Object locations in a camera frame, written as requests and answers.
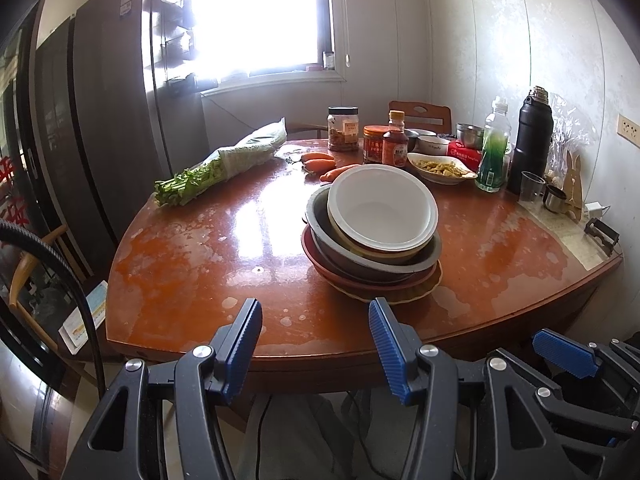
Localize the white paper bowl red print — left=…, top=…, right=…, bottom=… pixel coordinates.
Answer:
left=327, top=165, right=439, bottom=252

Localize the black metal clip frame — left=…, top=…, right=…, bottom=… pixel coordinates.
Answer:
left=584, top=217, right=621, bottom=257

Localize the large steel bowl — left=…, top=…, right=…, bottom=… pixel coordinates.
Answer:
left=306, top=184, right=444, bottom=275

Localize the bagged celery bundle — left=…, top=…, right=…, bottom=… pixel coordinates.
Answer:
left=153, top=117, right=288, bottom=208

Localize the black fridge side rack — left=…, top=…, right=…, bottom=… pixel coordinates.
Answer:
left=150, top=0, right=221, bottom=98

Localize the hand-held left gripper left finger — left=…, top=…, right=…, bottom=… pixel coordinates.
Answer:
left=60, top=298, right=264, bottom=480

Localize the wooden chair back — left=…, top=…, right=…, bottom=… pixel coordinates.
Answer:
left=388, top=100, right=452, bottom=133

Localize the red jar with orange lid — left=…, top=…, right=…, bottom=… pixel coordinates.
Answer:
left=363, top=125, right=396, bottom=165

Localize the white patterned ceramic bowl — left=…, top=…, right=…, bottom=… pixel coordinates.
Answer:
left=416, top=136, right=451, bottom=157

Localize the clear cellophane bag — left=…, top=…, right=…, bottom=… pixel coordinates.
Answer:
left=547, top=100, right=596, bottom=181

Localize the orange-capped sauce bottle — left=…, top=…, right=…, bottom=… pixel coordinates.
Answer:
left=382, top=110, right=408, bottom=168

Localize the white booklet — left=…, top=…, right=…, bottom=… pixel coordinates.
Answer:
left=59, top=280, right=108, bottom=353

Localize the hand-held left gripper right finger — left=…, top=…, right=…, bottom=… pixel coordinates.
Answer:
left=367, top=296, right=576, bottom=480

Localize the yellow two-handled bowl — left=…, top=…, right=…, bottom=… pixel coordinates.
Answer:
left=340, top=220, right=442, bottom=261

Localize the plastic bottle with green liquid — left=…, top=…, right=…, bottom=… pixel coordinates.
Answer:
left=475, top=96, right=512, bottom=193

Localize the beige wall socket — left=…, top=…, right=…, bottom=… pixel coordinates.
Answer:
left=616, top=113, right=640, bottom=148

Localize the red door decal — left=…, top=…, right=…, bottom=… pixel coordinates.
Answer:
left=0, top=152, right=28, bottom=251

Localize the clear plastic cup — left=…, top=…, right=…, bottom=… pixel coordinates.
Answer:
left=519, top=171, right=547, bottom=205

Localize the bright window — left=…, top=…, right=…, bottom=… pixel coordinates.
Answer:
left=155, top=0, right=348, bottom=93

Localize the grey cloth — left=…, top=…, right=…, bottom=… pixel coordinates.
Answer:
left=235, top=392, right=386, bottom=480

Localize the dark refrigerator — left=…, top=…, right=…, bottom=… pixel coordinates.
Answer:
left=30, top=0, right=211, bottom=281

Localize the red tissue pack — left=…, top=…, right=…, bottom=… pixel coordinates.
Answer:
left=446, top=141, right=483, bottom=173

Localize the steel thermos lid cup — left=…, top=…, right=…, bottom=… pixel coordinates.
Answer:
left=543, top=185, right=568, bottom=212

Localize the wooden rabbit ornament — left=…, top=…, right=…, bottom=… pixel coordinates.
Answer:
left=562, top=152, right=586, bottom=222

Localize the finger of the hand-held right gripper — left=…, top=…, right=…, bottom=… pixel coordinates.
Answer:
left=531, top=328, right=640, bottom=386
left=510, top=351, right=640, bottom=442

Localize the light wooden armchair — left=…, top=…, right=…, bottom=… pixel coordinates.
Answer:
left=7, top=222, right=108, bottom=356

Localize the yellow shell-shaped plate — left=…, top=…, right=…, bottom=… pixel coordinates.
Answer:
left=342, top=260, right=445, bottom=306

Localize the white plate with cooked vegetables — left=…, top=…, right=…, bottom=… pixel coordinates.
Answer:
left=406, top=152, right=478, bottom=186

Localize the black-lidded glass jar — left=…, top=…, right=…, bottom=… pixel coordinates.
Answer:
left=327, top=106, right=361, bottom=152

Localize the black thermos flask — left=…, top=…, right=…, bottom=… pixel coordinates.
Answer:
left=507, top=85, right=554, bottom=196

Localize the black cable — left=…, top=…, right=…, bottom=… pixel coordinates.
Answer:
left=0, top=220, right=108, bottom=396

